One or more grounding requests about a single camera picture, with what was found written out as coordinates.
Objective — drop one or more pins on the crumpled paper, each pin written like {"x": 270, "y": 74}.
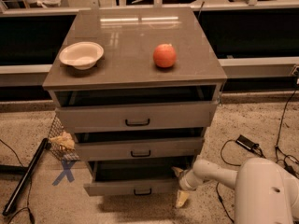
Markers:
{"x": 64, "y": 141}

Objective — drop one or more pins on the grey bottom drawer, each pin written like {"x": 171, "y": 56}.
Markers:
{"x": 137, "y": 177}

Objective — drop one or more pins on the white bowl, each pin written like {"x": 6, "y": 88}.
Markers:
{"x": 81, "y": 55}

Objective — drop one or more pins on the wire mesh basket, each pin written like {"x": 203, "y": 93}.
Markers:
{"x": 56, "y": 129}

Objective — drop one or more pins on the grey drawer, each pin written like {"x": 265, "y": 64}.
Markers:
{"x": 139, "y": 149}
{"x": 137, "y": 177}
{"x": 113, "y": 118}

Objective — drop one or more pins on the grey middle drawer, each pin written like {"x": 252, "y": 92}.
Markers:
{"x": 139, "y": 149}

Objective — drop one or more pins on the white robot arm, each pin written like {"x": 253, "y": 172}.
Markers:
{"x": 265, "y": 193}

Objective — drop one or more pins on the black floor bar left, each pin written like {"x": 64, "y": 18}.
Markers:
{"x": 25, "y": 172}

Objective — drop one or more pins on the red apple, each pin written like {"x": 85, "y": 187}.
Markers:
{"x": 164, "y": 56}

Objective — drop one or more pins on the grey drawer cabinet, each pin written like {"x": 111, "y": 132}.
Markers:
{"x": 127, "y": 74}

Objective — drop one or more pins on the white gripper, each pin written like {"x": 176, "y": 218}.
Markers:
{"x": 186, "y": 180}

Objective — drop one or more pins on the blue tape cross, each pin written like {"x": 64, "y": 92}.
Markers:
{"x": 65, "y": 173}

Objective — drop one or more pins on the black power adapter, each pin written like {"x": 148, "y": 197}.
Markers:
{"x": 246, "y": 143}

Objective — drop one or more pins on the grey top drawer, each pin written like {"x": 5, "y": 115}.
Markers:
{"x": 113, "y": 118}

